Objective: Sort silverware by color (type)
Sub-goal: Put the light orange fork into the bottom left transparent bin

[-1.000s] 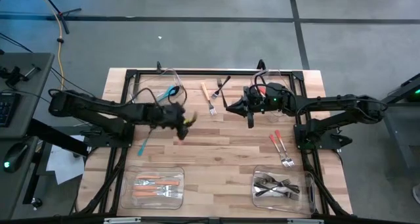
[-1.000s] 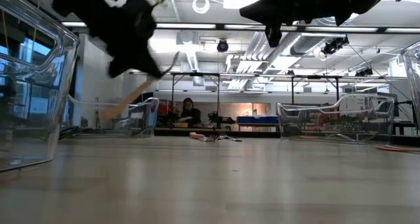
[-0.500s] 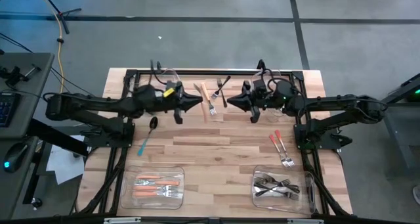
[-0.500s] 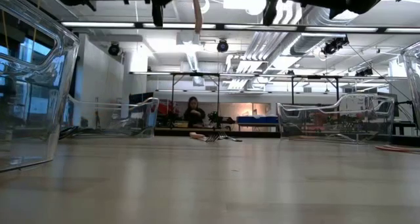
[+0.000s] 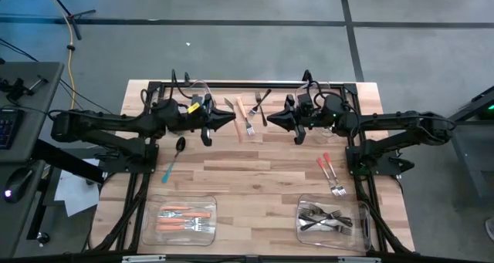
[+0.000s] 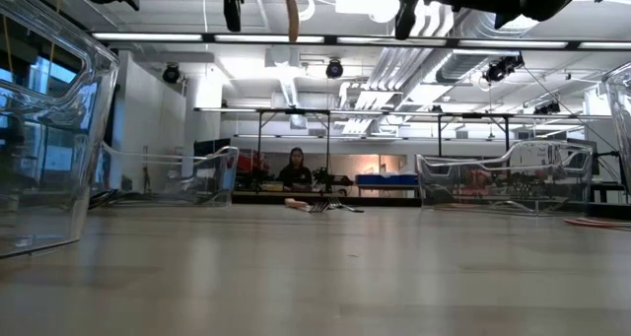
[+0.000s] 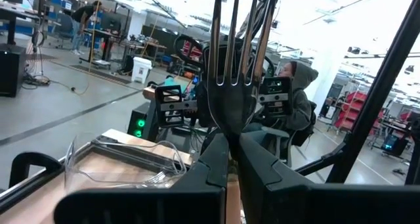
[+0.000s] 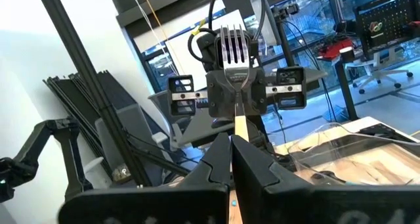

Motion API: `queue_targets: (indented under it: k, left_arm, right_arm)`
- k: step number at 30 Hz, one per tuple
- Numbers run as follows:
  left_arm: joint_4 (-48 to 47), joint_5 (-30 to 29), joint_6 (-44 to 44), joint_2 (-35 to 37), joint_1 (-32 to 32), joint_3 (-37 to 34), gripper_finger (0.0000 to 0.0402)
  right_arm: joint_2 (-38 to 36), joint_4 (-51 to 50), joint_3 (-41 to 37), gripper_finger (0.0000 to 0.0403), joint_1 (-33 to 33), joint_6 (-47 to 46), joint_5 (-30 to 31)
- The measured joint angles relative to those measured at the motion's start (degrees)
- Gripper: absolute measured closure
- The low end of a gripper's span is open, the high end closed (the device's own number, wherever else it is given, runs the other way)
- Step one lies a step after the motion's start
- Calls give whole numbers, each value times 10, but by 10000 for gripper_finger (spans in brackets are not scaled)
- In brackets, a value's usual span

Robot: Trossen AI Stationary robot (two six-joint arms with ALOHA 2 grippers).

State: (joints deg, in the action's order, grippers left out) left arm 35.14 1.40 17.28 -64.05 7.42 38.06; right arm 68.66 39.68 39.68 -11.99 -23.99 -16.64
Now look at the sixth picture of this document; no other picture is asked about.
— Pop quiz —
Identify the clear plastic bin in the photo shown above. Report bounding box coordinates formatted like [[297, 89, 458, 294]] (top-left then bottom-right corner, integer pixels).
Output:
[[415, 139, 595, 218], [91, 137, 242, 209], [0, 0, 121, 259]]

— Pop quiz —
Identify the black background rig frame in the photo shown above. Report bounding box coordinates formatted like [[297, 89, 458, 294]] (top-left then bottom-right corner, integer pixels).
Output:
[[436, 111, 513, 158], [254, 107, 332, 192]]

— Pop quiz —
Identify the long ceiling light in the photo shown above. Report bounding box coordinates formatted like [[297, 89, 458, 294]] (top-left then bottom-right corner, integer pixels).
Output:
[[214, 34, 325, 44], [579, 40, 631, 50], [92, 33, 204, 42], [457, 39, 569, 49], [337, 35, 448, 47]]

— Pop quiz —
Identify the blue crate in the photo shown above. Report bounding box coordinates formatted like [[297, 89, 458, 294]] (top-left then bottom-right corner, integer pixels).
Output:
[[354, 173, 419, 187]]

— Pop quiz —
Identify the person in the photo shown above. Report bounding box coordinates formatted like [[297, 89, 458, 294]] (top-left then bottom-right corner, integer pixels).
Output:
[[277, 147, 315, 190]]

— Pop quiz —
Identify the red-handled fork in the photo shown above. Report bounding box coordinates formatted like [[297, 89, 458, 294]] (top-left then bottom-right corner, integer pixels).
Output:
[[564, 218, 631, 231], [436, 199, 548, 215]]

